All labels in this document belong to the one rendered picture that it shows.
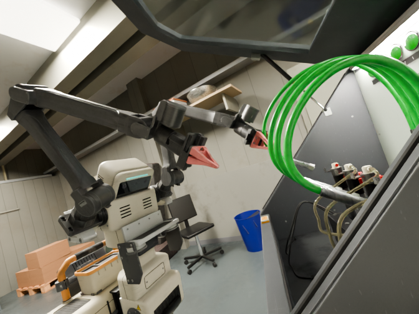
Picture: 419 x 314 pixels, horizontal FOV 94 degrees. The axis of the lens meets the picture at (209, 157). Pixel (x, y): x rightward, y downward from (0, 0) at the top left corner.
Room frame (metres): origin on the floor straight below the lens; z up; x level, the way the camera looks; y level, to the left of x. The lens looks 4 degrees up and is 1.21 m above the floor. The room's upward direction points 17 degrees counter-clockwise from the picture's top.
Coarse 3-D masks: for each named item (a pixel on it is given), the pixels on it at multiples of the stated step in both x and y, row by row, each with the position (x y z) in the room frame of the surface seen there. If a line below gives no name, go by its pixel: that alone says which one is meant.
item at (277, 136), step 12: (336, 60) 0.38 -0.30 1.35; (312, 72) 0.40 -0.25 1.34; (396, 72) 0.36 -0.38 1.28; (300, 84) 0.40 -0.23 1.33; (408, 84) 0.36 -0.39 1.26; (408, 96) 0.37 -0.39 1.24; (288, 108) 0.41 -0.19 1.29; (276, 132) 0.42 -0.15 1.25; (276, 144) 0.42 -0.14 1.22; (276, 156) 0.42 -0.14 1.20
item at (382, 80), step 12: (300, 72) 0.61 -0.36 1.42; (372, 72) 0.52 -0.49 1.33; (288, 84) 0.64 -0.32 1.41; (384, 84) 0.51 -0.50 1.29; (276, 96) 0.66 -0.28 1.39; (396, 96) 0.50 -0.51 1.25; (264, 120) 0.70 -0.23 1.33; (408, 120) 0.50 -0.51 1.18; (264, 132) 0.71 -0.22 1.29; (264, 144) 0.72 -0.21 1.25
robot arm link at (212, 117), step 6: (186, 108) 0.94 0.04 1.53; (192, 108) 0.92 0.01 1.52; (198, 108) 0.90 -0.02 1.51; (186, 114) 0.94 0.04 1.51; (192, 114) 0.92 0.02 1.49; (198, 114) 0.90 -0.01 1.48; (204, 114) 0.89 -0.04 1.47; (210, 114) 0.87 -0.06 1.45; (216, 114) 0.84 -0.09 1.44; (222, 114) 0.83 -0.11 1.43; (204, 120) 0.89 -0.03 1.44; (210, 120) 0.87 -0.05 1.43; (216, 120) 0.84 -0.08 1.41
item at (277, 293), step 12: (264, 228) 0.74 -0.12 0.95; (264, 240) 0.64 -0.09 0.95; (276, 240) 0.75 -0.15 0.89; (264, 252) 0.56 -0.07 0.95; (276, 252) 0.55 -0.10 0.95; (264, 264) 0.51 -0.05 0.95; (276, 264) 0.49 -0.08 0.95; (264, 276) 0.46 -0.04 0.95; (276, 276) 0.45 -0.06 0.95; (276, 288) 0.41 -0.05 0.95; (288, 288) 0.50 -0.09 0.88; (276, 300) 0.38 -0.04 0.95; (288, 300) 0.37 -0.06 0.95; (276, 312) 0.35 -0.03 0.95; (288, 312) 0.34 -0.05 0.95
